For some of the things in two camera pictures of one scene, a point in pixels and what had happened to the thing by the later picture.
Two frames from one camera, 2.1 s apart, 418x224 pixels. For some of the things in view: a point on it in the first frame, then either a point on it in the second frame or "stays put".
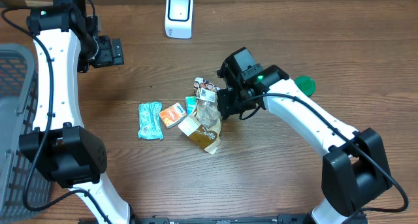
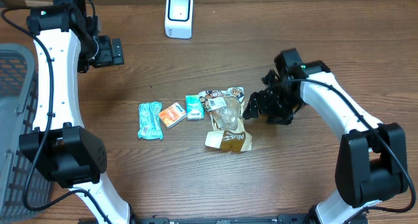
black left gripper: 108,58 stays put
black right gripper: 228,109 → 260,104
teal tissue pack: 150,120 stays put
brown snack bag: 204,125 → 226,110
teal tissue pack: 191,105 stays put
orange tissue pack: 172,115 stays put
